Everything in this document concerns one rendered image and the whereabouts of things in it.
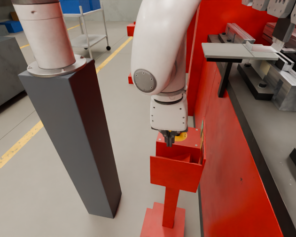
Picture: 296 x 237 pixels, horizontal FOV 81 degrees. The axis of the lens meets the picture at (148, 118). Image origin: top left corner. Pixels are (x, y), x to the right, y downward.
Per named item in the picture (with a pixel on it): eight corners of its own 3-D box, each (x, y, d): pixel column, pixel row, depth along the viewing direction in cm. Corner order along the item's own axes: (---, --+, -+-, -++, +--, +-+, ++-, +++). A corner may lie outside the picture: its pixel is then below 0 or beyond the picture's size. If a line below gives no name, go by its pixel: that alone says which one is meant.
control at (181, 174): (160, 143, 77) (161, 110, 66) (197, 149, 74) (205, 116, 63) (150, 183, 62) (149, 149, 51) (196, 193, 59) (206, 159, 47)
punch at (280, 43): (269, 40, 73) (279, 14, 67) (274, 41, 72) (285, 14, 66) (279, 47, 65) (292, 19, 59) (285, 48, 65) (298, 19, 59)
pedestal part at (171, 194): (163, 215, 104) (169, 157, 71) (173, 217, 103) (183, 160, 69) (161, 226, 99) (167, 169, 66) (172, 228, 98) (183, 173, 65)
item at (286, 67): (261, 52, 77) (264, 45, 75) (268, 53, 77) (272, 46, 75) (281, 70, 62) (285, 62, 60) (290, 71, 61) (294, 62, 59)
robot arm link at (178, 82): (177, 96, 37) (189, 78, 43) (178, 27, 29) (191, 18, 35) (143, 91, 40) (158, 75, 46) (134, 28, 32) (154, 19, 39)
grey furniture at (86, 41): (84, 49, 414) (73, 1, 355) (111, 50, 403) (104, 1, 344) (63, 62, 344) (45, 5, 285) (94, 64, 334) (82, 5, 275)
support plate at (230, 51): (201, 44, 82) (201, 42, 81) (260, 46, 78) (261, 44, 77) (204, 57, 68) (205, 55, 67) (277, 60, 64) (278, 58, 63)
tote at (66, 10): (66, 11, 328) (63, -1, 316) (90, 11, 320) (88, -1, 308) (55, 13, 300) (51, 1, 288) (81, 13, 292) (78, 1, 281)
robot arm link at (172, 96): (188, 77, 44) (187, 87, 46) (154, 76, 46) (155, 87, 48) (185, 93, 38) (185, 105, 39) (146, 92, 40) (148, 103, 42)
